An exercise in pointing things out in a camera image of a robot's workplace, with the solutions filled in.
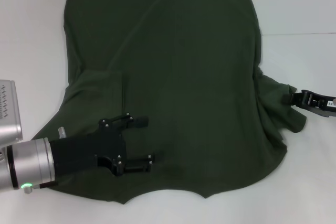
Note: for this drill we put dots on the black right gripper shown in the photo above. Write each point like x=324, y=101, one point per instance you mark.
x=328, y=106

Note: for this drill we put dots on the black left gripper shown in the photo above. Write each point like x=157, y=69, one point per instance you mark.
x=84, y=150

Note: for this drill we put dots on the dark green shirt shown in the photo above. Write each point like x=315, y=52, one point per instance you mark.
x=183, y=64

